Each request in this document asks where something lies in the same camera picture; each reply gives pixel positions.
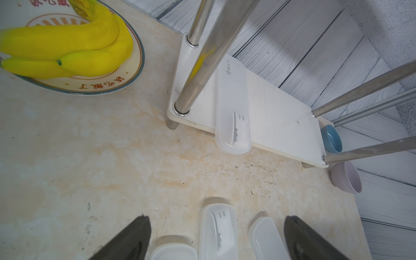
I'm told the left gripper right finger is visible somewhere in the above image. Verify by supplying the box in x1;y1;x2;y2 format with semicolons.
284;216;348;260

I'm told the clear pencil case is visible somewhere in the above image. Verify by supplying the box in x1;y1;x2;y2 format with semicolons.
248;217;290;260
215;55;251;154
149;243;198;260
198;203;238;260

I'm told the yellow banana bunch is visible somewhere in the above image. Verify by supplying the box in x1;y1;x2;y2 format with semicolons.
1;1;134;79

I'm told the patterned round plate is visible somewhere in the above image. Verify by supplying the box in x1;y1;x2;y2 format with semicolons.
1;1;145;95

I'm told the white two-tier shelf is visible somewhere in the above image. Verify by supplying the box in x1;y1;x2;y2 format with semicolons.
167;1;416;168

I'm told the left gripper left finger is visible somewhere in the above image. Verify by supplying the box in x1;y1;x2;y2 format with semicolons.
90;216;151;260

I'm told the purple ceramic bowl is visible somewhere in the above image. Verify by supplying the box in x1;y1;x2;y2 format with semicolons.
330;161;362;194

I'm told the blue ceramic bowl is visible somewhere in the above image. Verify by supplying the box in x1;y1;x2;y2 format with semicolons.
321;125;343;153

